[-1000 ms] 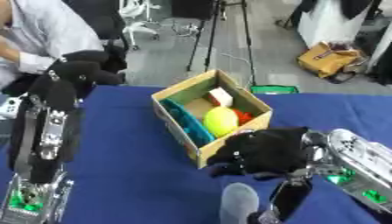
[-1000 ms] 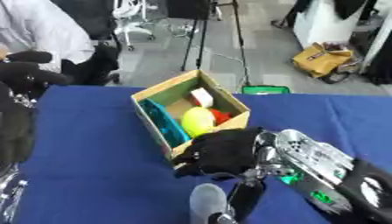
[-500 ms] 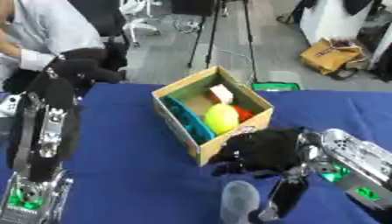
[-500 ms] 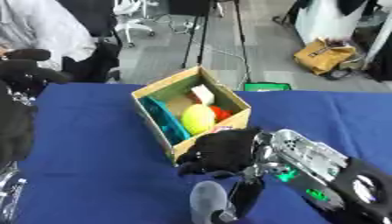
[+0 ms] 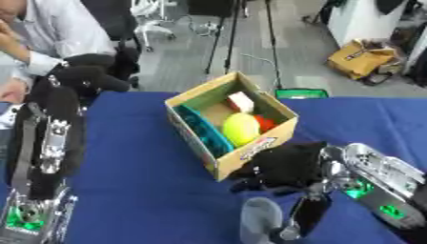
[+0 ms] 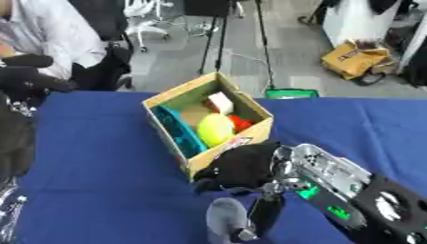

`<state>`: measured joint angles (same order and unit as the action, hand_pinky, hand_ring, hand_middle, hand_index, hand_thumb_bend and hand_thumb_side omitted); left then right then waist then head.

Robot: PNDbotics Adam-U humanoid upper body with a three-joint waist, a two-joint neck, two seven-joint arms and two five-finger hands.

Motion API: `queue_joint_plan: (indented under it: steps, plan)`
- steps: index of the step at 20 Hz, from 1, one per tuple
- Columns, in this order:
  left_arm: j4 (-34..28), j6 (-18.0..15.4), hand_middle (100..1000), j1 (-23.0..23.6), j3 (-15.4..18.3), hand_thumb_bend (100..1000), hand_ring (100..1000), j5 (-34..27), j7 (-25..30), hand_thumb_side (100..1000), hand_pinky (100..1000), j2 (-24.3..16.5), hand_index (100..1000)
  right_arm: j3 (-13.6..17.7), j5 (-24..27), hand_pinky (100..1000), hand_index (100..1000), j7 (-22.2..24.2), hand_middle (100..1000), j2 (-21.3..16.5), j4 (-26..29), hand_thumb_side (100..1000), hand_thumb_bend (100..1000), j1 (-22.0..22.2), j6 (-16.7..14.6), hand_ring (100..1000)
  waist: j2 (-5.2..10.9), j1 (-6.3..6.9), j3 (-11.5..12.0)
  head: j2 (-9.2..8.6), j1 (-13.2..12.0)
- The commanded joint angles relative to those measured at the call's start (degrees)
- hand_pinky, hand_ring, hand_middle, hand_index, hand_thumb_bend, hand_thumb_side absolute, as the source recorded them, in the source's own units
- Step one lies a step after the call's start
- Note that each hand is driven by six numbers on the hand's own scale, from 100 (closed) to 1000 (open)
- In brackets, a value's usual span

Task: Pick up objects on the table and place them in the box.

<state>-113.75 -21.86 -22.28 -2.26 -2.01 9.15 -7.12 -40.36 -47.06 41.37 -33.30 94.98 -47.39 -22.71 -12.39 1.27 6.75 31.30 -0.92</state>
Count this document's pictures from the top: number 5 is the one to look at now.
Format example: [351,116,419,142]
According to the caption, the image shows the red toy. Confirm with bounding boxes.
[252,113,279,133]

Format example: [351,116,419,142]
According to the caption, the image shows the black office chair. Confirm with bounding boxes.
[80,0,144,91]

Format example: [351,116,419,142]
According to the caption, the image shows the teal plastic toy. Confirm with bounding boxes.
[173,104,235,159]

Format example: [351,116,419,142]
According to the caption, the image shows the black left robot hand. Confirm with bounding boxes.
[5,52,133,202]

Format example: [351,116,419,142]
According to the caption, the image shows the white and pink block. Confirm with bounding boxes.
[225,91,257,114]

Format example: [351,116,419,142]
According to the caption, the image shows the black tripod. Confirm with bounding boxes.
[185,0,286,91]

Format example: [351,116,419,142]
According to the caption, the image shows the person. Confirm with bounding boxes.
[0,0,119,106]

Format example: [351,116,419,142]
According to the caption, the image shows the tan cardboard box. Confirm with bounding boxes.
[163,71,300,182]

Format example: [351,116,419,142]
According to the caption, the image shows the white chair base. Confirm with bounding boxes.
[130,0,179,52]

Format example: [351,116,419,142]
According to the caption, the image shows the green basket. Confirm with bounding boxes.
[274,88,331,100]

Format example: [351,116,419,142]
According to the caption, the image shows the yellow bag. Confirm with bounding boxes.
[325,38,400,81]

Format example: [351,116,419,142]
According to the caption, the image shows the grey soft cylinder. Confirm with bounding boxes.
[238,196,286,244]

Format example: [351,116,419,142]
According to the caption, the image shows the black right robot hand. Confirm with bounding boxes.
[228,141,336,242]

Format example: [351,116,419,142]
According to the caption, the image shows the yellow-green ball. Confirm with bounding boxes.
[221,112,262,148]

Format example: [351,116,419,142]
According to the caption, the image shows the white cabinet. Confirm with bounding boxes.
[325,0,413,50]

